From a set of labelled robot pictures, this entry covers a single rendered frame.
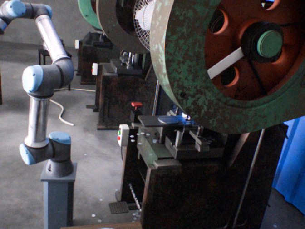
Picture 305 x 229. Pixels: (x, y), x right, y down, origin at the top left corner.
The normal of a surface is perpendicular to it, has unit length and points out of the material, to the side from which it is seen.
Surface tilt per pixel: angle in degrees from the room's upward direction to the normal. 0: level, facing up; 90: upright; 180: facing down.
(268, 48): 90
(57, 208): 90
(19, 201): 0
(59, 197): 90
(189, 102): 90
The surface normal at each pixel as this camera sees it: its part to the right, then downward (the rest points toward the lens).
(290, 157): -0.94, 0.00
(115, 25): 0.27, 0.39
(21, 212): 0.14, -0.92
